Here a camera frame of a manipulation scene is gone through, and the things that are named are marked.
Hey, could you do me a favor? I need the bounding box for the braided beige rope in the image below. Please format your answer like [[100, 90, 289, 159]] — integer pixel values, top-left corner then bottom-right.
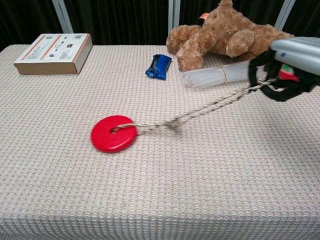
[[111, 77, 279, 135]]

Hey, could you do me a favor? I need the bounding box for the beige woven tablecloth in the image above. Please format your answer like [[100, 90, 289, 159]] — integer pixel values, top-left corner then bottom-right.
[[0, 44, 320, 240]]

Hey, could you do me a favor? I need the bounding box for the brown plush teddy bear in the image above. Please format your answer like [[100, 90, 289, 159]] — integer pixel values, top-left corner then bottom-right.
[[165, 0, 296, 72]]

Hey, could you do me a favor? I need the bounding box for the dark curtain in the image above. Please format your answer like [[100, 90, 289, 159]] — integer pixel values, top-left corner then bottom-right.
[[0, 0, 320, 52]]

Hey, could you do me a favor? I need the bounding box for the bundle of clear plastic sticks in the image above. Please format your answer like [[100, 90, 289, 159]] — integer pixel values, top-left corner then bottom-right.
[[180, 60, 251, 89]]

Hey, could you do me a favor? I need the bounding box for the white window frame post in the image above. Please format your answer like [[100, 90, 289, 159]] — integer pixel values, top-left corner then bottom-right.
[[274, 0, 297, 30], [168, 0, 181, 32], [51, 0, 74, 34]]

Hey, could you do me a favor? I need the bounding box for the red tape roll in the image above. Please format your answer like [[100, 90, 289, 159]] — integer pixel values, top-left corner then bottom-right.
[[278, 63, 300, 83]]

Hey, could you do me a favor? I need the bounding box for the red disc with centre hole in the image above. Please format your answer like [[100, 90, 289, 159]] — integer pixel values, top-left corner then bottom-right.
[[90, 115, 138, 154]]

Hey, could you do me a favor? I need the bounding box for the tan rubber band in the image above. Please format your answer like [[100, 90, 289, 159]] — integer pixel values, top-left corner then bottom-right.
[[219, 66, 229, 84]]

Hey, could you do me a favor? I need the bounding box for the flat cardboard product box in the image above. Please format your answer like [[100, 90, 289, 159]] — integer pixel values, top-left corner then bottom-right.
[[13, 33, 94, 76]]

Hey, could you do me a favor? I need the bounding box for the blue snack packet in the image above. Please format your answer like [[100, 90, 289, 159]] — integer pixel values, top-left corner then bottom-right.
[[144, 53, 173, 81]]

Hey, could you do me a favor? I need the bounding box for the silver and black right hand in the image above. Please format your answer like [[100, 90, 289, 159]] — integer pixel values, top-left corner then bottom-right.
[[248, 36, 320, 103]]

